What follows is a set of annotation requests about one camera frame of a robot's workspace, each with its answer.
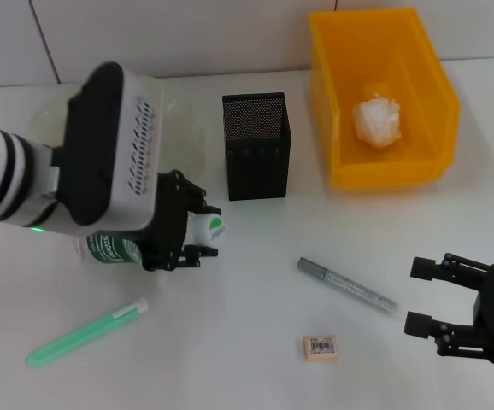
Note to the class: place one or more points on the white paper ball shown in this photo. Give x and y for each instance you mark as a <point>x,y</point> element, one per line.
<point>377,121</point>

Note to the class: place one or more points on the green pen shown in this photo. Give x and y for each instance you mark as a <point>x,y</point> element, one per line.
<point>80,333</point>

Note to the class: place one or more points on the black mesh pen holder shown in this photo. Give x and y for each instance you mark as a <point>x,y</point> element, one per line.
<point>257,171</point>

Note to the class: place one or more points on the beige eraser with barcode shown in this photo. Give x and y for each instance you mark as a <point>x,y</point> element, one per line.
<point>321,348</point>

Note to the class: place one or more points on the yellow plastic bin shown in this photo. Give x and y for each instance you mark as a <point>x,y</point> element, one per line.
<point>401,171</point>

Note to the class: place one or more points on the clear green-label water bottle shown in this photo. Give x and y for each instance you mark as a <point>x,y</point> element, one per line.
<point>208,230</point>

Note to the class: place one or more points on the left wrist camera housing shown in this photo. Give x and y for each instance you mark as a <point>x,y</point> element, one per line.
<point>101,141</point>

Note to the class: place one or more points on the grey marker pen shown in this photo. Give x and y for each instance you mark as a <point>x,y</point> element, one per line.
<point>349,286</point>

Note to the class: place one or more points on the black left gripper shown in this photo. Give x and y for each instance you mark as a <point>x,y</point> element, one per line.
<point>166,222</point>

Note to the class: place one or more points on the green glass fruit plate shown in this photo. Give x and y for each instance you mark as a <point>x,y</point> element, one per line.
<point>178,124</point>

